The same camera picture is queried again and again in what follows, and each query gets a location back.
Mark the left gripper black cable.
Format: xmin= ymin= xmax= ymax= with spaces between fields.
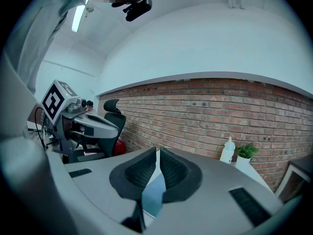
xmin=34 ymin=106 xmax=49 ymax=151

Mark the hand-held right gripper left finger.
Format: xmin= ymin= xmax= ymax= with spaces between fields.
xmin=64 ymin=146 xmax=157 ymax=233

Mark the black office chair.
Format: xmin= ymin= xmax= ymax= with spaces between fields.
xmin=62 ymin=98 xmax=127 ymax=164

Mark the dark-topped side table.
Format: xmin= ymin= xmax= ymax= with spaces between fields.
xmin=274 ymin=155 xmax=313 ymax=203

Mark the black head-mounted camera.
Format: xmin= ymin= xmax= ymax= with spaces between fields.
xmin=111 ymin=0 xmax=156 ymax=22

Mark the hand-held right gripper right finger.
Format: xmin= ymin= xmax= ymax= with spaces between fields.
xmin=146 ymin=147 xmax=286 ymax=235

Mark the white spout bottle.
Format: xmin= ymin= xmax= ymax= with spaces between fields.
xmin=219 ymin=136 xmax=236 ymax=165

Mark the red container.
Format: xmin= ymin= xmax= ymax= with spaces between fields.
xmin=114 ymin=139 xmax=127 ymax=156

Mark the long ceiling light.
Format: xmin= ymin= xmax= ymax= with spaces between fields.
xmin=71 ymin=5 xmax=86 ymax=33

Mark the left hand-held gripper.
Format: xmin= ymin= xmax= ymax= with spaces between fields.
xmin=41 ymin=79 xmax=119 ymax=158

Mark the person's grey clothing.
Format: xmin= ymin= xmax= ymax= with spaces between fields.
xmin=0 ymin=0 xmax=89 ymax=141

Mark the person's left forearm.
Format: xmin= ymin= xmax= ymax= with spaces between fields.
xmin=26 ymin=102 xmax=47 ymax=125

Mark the white table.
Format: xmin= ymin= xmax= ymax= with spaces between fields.
xmin=229 ymin=161 xmax=274 ymax=195

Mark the green plant in white pot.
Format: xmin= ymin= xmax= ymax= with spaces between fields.
xmin=234 ymin=142 xmax=260 ymax=173

